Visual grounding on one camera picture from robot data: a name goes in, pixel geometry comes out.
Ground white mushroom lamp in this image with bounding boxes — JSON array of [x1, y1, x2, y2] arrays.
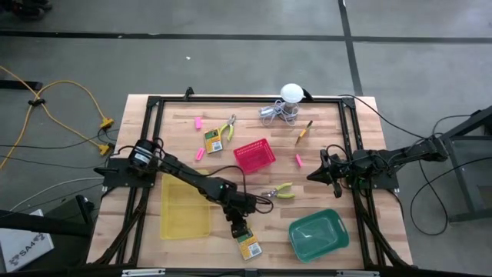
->
[[279, 82, 305, 122]]

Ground black looping floor cable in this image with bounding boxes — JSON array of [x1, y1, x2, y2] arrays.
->
[[409, 155, 492, 236]]

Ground yellow crayon box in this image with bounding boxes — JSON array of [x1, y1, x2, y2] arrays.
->
[[234, 229, 264, 261], [203, 128, 224, 155]]

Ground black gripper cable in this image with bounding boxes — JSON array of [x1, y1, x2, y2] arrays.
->
[[325, 144, 353, 165], [207, 165, 274, 215]]

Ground person's foot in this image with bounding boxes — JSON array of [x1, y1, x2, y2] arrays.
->
[[0, 0, 53, 21]]

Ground white printed box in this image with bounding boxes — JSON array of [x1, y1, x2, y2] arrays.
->
[[0, 209, 55, 272]]

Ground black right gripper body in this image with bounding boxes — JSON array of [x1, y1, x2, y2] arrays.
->
[[321, 149, 349, 199]]

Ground black floor bar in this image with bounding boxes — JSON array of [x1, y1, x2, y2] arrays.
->
[[0, 79, 43, 92]]

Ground silver metal bracket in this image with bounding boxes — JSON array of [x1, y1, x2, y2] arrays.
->
[[336, 270, 380, 277], [121, 269, 166, 277]]

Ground yellow plastic tray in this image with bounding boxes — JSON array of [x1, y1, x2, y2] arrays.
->
[[160, 169, 213, 241]]

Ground green plastic bin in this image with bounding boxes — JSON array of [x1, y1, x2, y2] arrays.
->
[[288, 209, 351, 265]]

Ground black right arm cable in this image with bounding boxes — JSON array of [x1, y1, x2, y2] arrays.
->
[[337, 94, 439, 142]]

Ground black metal stand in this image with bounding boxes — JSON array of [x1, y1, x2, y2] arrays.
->
[[422, 105, 492, 224]]

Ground white coiled cable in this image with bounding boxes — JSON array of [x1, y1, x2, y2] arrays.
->
[[258, 98, 301, 127]]

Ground red plastic basket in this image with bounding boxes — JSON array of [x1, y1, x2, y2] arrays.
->
[[233, 138, 277, 175]]

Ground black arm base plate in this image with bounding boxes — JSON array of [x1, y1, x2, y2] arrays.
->
[[94, 156, 157, 189], [355, 169, 401, 192]]

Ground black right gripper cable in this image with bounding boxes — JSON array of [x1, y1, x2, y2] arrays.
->
[[325, 144, 353, 165]]

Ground green-handled pliers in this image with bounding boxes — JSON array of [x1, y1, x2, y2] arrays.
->
[[261, 182, 296, 200], [218, 113, 237, 142]]

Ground black aluminium table frame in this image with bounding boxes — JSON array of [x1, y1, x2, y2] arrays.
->
[[86, 94, 416, 277]]

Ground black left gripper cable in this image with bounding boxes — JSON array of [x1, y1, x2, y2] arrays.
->
[[207, 165, 274, 215]]

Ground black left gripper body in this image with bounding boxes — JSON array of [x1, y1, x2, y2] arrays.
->
[[225, 207, 251, 232]]

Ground yellow extension cord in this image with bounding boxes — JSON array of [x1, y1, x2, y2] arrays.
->
[[0, 79, 115, 170], [0, 65, 115, 157]]

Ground white floor cable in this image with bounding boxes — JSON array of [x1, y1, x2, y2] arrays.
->
[[9, 176, 105, 212]]

